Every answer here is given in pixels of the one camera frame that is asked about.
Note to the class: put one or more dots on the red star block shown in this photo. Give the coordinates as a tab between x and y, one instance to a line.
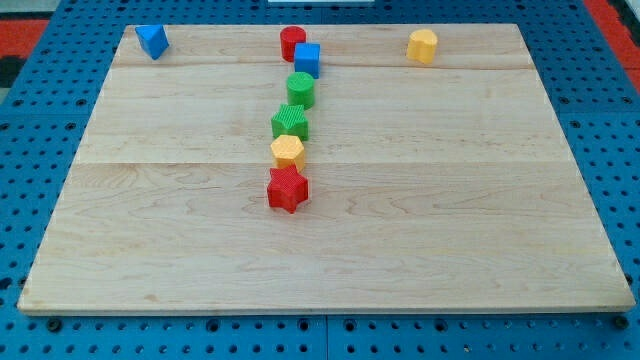
287	188

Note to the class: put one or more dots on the yellow hexagon block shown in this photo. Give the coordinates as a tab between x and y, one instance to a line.
288	150

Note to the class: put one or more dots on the green star block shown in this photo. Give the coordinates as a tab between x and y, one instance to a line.
290	120

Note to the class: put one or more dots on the green cylinder block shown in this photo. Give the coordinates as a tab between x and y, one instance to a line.
300	89

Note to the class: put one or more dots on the light wooden board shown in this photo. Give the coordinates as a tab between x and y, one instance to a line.
440	188

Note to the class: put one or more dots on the blue cube block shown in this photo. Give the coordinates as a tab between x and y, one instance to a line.
307	58

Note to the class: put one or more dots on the red cylinder block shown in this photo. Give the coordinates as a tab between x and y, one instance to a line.
290	36

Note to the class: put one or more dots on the yellow heart block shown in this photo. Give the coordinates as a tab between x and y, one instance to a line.
422	45

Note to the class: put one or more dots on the blue triangular prism block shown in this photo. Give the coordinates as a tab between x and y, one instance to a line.
153	40

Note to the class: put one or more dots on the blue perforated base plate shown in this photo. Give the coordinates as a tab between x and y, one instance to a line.
46	111

